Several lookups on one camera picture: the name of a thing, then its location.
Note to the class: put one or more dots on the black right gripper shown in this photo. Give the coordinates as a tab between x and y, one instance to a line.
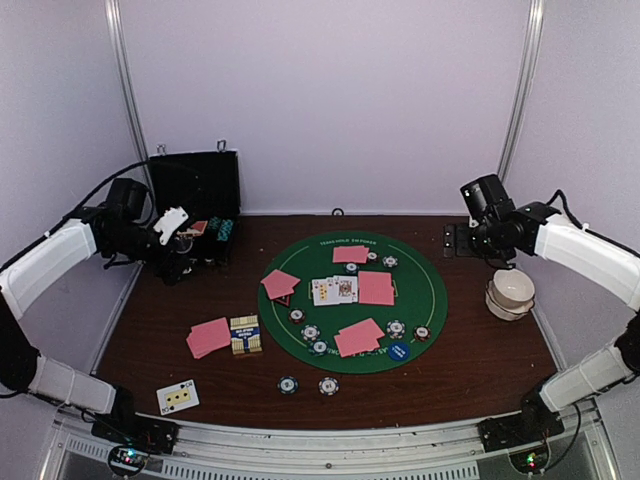
462	248

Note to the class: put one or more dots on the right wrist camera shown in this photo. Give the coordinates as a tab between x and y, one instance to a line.
486	197

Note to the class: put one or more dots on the green round poker mat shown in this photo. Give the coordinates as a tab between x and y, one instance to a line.
420	299

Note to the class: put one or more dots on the dark blue green chip stack in case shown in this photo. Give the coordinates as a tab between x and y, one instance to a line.
214	225

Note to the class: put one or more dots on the face-up community card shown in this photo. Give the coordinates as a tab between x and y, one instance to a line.
333	297
320	292
347	289

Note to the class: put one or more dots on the pink playing cards pile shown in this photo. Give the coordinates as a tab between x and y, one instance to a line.
207	337

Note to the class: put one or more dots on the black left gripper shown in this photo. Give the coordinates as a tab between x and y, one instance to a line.
171	275

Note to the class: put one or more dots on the aluminium front rail base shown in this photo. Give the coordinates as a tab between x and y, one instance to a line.
452	450

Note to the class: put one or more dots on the blue green 50 chip stack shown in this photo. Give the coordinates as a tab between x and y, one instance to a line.
288	385

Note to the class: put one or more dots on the teal blue chip stack in case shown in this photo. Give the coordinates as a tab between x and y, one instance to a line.
225	230

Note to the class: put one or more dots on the open card deck box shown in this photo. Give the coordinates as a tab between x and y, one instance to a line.
245	335

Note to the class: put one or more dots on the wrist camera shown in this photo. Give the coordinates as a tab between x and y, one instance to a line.
169	223
486	197

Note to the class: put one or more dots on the blue green chip mat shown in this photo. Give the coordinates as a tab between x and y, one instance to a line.
318	347

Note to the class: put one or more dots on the dealt card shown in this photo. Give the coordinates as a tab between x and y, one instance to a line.
272	284
288	284

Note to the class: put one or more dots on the face-down card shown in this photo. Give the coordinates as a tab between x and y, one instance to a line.
367	326
354	343

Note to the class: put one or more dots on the boxed playing card deck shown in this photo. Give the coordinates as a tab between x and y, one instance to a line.
196	229

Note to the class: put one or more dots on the blue beige 10 chip stack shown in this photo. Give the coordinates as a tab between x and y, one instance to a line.
328	386

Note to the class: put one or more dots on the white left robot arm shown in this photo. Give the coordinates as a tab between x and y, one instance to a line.
114	230

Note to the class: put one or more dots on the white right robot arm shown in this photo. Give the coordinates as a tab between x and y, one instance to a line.
498	230

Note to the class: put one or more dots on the blue beige chip mat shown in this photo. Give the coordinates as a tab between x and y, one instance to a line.
310	333
395	329

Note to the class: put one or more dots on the face-down cards top mat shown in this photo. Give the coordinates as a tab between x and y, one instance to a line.
357	254

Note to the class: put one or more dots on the blue small blind button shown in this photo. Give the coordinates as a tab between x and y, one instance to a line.
399	352

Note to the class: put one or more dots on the black poker chip case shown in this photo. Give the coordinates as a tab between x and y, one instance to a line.
206	185

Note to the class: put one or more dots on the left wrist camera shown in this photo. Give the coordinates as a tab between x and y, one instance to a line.
169	223

